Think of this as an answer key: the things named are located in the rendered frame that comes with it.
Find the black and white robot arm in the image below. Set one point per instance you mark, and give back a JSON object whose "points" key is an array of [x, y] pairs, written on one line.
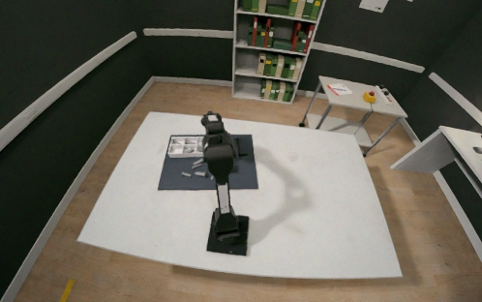
{"points": [[220, 163]]}

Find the white divided parts tray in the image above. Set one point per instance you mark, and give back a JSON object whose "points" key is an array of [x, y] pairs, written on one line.
{"points": [[175, 150]]}

